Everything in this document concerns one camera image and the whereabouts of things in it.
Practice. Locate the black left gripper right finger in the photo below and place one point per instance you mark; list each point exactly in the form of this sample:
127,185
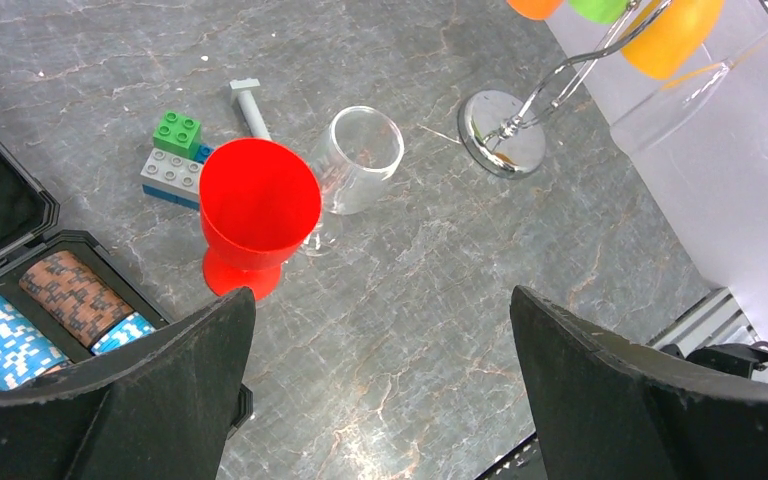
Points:
607,408

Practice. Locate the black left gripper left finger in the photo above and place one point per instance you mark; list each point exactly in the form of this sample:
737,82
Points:
193,450

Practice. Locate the red plastic wine glass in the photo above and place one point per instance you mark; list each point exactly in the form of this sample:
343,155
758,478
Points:
258,201

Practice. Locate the clear wine glass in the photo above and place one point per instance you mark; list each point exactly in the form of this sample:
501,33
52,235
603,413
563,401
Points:
672,105
353,161

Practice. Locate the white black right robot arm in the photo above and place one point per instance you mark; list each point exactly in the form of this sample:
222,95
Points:
742,360

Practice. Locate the yellow plastic wine glass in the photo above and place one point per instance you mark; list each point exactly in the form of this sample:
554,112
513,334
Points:
661,49

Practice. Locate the green plastic wine glass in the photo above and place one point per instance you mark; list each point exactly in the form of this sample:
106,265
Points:
599,11

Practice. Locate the orange plastic wine glass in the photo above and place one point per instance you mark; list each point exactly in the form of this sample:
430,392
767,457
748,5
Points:
537,10

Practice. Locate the blue poker chip row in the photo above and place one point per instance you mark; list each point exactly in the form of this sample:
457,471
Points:
131,328

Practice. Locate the orange poker chip row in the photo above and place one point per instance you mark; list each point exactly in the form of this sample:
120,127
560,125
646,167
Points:
75,296

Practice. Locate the black poker chip case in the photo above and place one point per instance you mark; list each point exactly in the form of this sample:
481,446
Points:
20,265

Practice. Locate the blue toy brick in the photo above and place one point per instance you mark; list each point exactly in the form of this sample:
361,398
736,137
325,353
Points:
188,189

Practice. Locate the green toy brick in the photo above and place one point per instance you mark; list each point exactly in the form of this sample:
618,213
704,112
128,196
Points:
178,134

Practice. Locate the grey toy column piece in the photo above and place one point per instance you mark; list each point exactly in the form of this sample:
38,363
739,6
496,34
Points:
242,94

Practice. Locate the chrome wire glass rack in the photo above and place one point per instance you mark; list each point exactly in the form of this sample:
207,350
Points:
504,134

